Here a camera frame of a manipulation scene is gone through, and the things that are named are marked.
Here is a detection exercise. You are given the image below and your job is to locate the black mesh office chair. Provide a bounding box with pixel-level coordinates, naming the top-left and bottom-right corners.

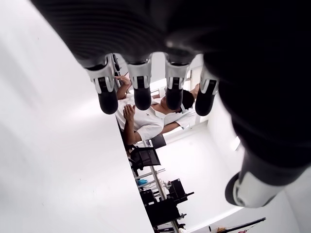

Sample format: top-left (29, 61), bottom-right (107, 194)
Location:
top-left (127, 145), bottom-right (161, 177)

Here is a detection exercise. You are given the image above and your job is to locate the person in white shirt behind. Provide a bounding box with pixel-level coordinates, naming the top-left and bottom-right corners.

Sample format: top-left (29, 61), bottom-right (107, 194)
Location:
top-left (160, 83), bottom-right (202, 135)

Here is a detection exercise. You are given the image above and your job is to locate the black flat panel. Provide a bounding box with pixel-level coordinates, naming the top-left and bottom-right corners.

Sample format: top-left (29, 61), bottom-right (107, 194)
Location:
top-left (150, 134), bottom-right (167, 149)

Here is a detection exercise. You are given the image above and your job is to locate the black rod stand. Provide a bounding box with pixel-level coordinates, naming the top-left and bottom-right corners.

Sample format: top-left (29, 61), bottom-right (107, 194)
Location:
top-left (208, 217), bottom-right (267, 233)

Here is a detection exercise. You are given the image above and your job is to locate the seated person in white shirt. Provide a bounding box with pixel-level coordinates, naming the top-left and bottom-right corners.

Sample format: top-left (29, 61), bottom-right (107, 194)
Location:
top-left (114, 75), bottom-right (197, 150)

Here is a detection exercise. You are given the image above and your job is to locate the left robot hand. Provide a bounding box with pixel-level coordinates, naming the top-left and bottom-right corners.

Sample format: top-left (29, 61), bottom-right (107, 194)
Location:
top-left (29, 0), bottom-right (311, 209)

